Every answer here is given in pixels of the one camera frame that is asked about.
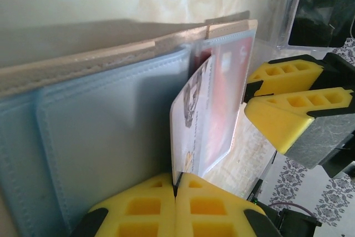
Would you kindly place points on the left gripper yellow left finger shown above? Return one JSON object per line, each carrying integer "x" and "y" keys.
{"x": 133, "y": 214}

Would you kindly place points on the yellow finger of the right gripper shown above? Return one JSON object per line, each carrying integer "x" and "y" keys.
{"x": 283, "y": 117}
{"x": 285, "y": 74}

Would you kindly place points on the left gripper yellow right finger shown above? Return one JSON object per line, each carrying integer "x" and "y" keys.
{"x": 216, "y": 214}

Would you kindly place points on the red credit card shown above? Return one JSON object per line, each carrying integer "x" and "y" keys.
{"x": 224, "y": 103}

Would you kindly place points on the white patterned credit card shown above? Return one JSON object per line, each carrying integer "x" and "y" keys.
{"x": 188, "y": 126}

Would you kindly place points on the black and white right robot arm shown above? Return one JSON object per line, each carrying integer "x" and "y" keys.
{"x": 299, "y": 220}

